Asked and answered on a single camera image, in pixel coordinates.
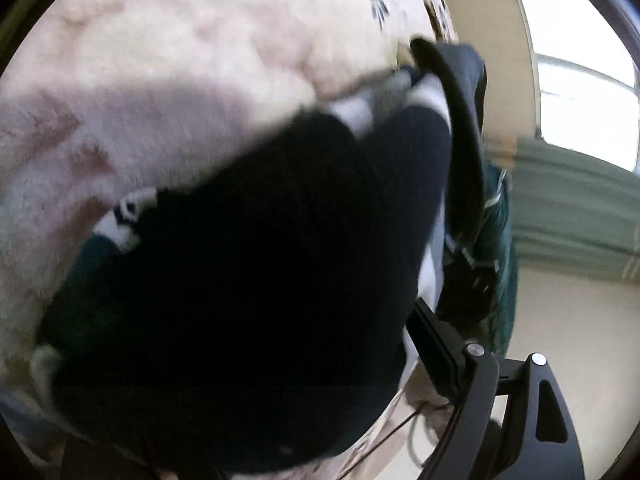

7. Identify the black cable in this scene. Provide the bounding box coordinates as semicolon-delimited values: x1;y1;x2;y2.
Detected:
339;398;452;480

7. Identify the floral cream fleece blanket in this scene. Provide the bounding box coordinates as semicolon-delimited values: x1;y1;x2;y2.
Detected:
1;0;457;478

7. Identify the black grey striped knit garment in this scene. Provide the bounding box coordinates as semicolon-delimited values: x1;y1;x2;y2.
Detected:
321;37;487;308

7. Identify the dark green jacket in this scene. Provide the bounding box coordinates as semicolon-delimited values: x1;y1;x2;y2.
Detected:
436;162;518;356

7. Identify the black teal patterned sock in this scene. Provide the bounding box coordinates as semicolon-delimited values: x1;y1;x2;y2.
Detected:
29;104;454;476

